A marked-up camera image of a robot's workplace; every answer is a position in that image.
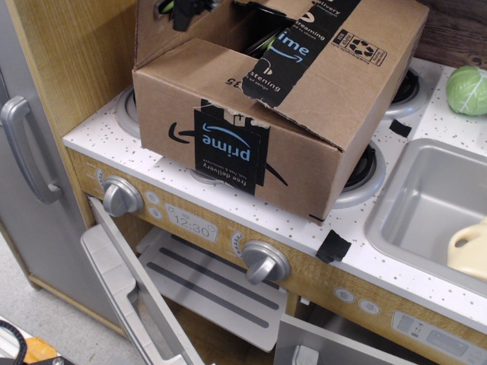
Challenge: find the black tape piece front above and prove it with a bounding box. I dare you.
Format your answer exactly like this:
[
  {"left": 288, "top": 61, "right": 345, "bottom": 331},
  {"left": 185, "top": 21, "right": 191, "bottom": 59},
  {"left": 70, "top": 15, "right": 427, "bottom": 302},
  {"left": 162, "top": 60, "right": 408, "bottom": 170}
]
[{"left": 316, "top": 230, "right": 351, "bottom": 263}]

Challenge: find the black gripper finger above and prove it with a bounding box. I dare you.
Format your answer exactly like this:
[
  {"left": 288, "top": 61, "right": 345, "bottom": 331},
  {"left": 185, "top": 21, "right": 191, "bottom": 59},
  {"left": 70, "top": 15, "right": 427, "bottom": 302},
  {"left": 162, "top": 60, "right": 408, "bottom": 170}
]
[{"left": 172, "top": 0, "right": 220, "bottom": 31}]

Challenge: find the rear right stove burner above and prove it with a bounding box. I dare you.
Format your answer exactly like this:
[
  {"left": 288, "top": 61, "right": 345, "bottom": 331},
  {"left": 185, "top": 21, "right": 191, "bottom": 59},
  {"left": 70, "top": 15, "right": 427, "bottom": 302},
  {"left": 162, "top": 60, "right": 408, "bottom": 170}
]
[{"left": 384, "top": 68, "right": 427, "bottom": 119}]

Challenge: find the grey open oven door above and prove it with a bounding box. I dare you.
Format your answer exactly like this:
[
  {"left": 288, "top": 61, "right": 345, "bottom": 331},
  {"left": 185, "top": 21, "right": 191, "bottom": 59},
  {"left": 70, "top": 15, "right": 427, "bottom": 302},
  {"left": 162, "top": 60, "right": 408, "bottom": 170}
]
[{"left": 81, "top": 196, "right": 204, "bottom": 364}]

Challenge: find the right silver stove knob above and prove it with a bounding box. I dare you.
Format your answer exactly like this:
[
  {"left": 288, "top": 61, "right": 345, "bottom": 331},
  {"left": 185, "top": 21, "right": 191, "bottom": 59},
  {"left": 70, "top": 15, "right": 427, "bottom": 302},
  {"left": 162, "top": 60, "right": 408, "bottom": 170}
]
[{"left": 242, "top": 240, "right": 291, "bottom": 284}]

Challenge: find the grey toy sink basin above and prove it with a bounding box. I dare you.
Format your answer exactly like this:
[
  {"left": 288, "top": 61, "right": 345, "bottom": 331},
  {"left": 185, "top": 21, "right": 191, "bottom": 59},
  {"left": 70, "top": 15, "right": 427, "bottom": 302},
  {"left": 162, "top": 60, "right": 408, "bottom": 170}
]
[{"left": 364, "top": 138, "right": 486, "bottom": 296}]

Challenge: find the silver stove knob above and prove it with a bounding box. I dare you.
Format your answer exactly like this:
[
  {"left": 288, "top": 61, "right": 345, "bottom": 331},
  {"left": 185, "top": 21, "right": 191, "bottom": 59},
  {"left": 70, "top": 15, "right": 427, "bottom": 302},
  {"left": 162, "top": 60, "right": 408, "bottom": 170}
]
[
  {"left": 103, "top": 175, "right": 144, "bottom": 217},
  {"left": 242, "top": 240, "right": 291, "bottom": 284}
]

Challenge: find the brown Amazon Prime cardboard box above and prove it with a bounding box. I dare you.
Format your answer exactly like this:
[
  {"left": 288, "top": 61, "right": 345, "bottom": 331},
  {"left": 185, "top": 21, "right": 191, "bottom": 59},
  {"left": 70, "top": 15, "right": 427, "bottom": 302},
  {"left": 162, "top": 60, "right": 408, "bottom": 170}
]
[{"left": 132, "top": 1, "right": 429, "bottom": 224}]

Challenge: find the orange object bottom left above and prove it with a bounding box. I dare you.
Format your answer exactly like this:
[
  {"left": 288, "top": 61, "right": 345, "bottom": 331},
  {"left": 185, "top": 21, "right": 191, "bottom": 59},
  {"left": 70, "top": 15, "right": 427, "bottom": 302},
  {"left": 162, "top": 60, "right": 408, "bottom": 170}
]
[{"left": 24, "top": 337, "right": 58, "bottom": 364}]

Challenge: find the left silver stove knob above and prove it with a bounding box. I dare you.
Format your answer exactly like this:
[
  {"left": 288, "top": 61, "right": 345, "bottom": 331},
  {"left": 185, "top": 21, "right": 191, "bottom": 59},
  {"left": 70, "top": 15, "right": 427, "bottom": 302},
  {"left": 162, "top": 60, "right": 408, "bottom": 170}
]
[{"left": 103, "top": 175, "right": 144, "bottom": 217}]

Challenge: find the grey fridge door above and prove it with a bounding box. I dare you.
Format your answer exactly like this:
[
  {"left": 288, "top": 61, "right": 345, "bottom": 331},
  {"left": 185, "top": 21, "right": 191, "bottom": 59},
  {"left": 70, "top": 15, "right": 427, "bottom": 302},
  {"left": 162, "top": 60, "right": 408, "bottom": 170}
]
[{"left": 0, "top": 56, "right": 123, "bottom": 328}]

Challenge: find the grey dishwasher door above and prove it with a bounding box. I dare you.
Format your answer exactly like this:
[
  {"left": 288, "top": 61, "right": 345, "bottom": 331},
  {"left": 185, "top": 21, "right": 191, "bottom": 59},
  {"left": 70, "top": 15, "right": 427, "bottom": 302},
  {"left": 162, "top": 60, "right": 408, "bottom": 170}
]
[{"left": 273, "top": 314, "right": 409, "bottom": 365}]

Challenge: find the green ball inside box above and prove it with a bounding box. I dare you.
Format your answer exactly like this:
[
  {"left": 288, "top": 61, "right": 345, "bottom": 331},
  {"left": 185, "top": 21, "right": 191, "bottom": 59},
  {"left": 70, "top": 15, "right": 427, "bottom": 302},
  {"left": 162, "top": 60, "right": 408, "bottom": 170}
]
[{"left": 264, "top": 37, "right": 276, "bottom": 50}]

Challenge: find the cream toy teapot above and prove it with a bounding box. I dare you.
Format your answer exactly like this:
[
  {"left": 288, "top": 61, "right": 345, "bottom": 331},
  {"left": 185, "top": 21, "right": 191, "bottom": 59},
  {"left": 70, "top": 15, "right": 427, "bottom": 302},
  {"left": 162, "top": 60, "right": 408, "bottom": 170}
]
[{"left": 447, "top": 217, "right": 486, "bottom": 281}]

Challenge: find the metal pot lid in box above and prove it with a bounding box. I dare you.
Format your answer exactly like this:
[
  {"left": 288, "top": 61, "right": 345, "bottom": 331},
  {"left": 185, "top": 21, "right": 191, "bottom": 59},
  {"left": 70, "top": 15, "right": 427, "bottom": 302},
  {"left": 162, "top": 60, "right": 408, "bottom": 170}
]
[{"left": 242, "top": 28, "right": 282, "bottom": 59}]

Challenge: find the grey fridge door handle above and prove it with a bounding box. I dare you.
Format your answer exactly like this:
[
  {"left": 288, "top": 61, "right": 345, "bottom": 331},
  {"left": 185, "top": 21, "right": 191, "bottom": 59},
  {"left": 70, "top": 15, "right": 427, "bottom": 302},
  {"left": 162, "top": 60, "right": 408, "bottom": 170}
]
[{"left": 1, "top": 96, "right": 62, "bottom": 205}]

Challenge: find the white oven rack shelf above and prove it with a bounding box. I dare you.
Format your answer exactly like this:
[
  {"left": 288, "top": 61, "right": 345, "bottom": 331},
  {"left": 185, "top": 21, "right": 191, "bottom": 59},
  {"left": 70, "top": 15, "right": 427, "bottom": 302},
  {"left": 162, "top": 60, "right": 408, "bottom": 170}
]
[{"left": 135, "top": 228, "right": 288, "bottom": 352}]

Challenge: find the black tape piece rear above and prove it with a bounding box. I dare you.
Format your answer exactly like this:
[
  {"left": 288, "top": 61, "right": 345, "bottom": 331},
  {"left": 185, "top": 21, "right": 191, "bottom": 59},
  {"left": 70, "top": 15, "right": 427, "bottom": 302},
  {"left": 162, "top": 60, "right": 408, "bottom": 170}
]
[{"left": 389, "top": 119, "right": 412, "bottom": 138}]

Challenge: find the black tape piece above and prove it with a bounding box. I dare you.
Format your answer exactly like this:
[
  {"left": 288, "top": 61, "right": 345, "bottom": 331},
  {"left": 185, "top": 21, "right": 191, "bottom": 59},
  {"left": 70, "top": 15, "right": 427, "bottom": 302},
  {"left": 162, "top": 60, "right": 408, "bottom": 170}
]
[
  {"left": 316, "top": 230, "right": 351, "bottom": 263},
  {"left": 389, "top": 119, "right": 412, "bottom": 138}
]

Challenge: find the green toy cabbage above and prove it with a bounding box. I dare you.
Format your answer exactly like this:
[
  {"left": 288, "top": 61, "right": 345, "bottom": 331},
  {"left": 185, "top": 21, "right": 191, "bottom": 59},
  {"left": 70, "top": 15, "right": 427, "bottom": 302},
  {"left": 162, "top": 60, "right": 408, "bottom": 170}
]
[{"left": 446, "top": 65, "right": 486, "bottom": 116}]

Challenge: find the front right stove burner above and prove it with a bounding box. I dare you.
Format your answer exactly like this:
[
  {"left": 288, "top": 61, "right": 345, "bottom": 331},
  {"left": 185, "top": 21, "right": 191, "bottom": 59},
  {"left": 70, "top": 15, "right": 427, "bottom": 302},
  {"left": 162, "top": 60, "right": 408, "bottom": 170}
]
[{"left": 333, "top": 141, "right": 387, "bottom": 209}]

